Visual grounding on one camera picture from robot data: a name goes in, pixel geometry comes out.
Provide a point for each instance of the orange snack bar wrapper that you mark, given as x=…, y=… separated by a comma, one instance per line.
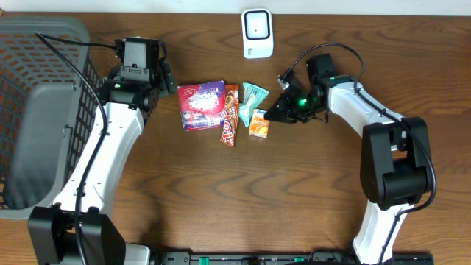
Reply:
x=231, y=108

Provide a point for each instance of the small orange box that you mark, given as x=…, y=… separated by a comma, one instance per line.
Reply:
x=259, y=126

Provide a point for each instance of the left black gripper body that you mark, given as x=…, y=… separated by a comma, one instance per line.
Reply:
x=168, y=79

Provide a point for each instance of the teal snack wrapper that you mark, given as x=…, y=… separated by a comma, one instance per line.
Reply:
x=253, y=96

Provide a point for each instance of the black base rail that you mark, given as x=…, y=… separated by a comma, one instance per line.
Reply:
x=319, y=257

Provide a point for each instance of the red purple snack pack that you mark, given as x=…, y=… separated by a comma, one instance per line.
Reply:
x=202, y=105

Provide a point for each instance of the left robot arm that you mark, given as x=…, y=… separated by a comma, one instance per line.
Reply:
x=77, y=227

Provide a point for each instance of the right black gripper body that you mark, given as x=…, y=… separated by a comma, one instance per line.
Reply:
x=304, y=107

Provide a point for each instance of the grey plastic mesh basket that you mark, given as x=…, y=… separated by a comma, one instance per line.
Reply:
x=46, y=111

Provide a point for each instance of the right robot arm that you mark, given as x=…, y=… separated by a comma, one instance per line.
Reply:
x=396, y=172

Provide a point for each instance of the white barcode scanner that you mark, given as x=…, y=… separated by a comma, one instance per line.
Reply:
x=257, y=33

